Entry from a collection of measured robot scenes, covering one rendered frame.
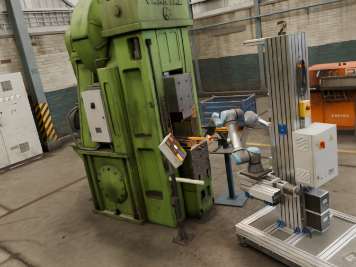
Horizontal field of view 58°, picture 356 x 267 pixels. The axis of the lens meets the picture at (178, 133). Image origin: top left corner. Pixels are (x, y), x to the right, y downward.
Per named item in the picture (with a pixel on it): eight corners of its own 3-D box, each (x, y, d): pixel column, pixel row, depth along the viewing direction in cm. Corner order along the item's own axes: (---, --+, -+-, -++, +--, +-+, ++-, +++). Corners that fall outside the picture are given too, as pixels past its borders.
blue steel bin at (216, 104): (258, 121, 799) (256, 92, 780) (246, 131, 736) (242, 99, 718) (215, 121, 867) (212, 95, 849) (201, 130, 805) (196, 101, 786)
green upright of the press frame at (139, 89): (186, 217, 407) (154, 28, 349) (175, 228, 387) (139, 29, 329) (159, 212, 433) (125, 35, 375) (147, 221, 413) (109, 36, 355)
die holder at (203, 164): (211, 172, 415) (206, 139, 404) (196, 185, 386) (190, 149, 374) (176, 168, 448) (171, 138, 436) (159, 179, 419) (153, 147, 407)
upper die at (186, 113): (192, 115, 387) (191, 107, 384) (183, 119, 371) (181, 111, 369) (165, 115, 411) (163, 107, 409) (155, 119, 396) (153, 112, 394)
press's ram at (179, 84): (197, 104, 395) (192, 71, 385) (179, 112, 365) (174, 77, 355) (169, 105, 419) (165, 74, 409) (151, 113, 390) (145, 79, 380)
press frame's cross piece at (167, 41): (183, 67, 392) (176, 27, 380) (162, 72, 361) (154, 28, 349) (154, 70, 418) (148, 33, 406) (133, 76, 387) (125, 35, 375)
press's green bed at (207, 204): (215, 205, 427) (211, 172, 415) (201, 219, 398) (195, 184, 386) (181, 199, 459) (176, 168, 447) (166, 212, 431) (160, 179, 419)
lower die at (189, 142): (196, 143, 396) (195, 136, 394) (187, 148, 381) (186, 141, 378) (169, 141, 421) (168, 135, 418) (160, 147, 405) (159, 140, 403)
